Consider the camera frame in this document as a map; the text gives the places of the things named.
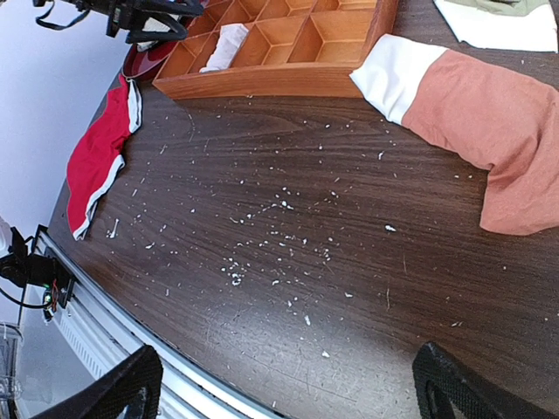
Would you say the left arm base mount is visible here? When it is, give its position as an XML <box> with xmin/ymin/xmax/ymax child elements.
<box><xmin>1</xmin><ymin>227</ymin><xmax>76</xmax><ymax>322</ymax></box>

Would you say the khaki underwear cream waistband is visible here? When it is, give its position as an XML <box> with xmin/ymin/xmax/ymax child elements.
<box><xmin>434</xmin><ymin>1</ymin><xmax>558</xmax><ymax>53</ymax></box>

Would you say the orange underwear white waistband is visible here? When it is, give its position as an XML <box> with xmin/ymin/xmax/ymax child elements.
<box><xmin>350</xmin><ymin>35</ymin><xmax>558</xmax><ymax>236</ymax></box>

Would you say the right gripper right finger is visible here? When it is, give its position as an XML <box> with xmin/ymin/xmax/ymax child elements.
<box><xmin>412</xmin><ymin>341</ymin><xmax>555</xmax><ymax>418</ymax></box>

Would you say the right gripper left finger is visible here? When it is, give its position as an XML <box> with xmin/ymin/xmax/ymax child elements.
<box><xmin>36</xmin><ymin>345</ymin><xmax>163</xmax><ymax>419</ymax></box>

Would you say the dark red bowl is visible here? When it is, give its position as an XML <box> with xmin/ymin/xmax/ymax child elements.
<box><xmin>121</xmin><ymin>42</ymin><xmax>176</xmax><ymax>81</ymax></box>

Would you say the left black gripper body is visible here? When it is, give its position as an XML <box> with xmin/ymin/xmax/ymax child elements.
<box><xmin>35</xmin><ymin>0</ymin><xmax>204</xmax><ymax>44</ymax></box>

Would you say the orange wooden compartment tray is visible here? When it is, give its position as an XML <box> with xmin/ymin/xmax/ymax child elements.
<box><xmin>153</xmin><ymin>1</ymin><xmax>397</xmax><ymax>100</ymax></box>

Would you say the red underwear white trim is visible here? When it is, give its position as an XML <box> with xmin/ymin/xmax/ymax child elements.
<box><xmin>66</xmin><ymin>75</ymin><xmax>142</xmax><ymax>241</ymax></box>

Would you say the mauve underwear white waistband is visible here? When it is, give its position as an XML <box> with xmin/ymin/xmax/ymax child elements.
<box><xmin>199</xmin><ymin>24</ymin><xmax>249</xmax><ymax>73</ymax></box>

